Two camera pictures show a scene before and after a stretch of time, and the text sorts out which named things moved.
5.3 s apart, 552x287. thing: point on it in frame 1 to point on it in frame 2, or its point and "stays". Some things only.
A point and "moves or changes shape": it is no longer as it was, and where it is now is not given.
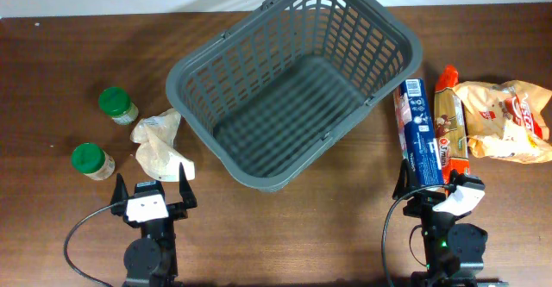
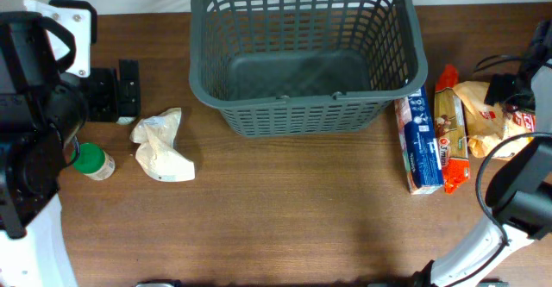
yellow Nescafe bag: x=504 y=120 stays
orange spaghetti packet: x=450 y=128 stays
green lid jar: x=92 y=161 stays
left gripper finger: x=186 y=190 to x=128 y=88
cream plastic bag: x=156 y=152 stays
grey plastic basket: x=263 y=94 moves or changes shape
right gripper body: x=431 y=221 to x=511 y=90
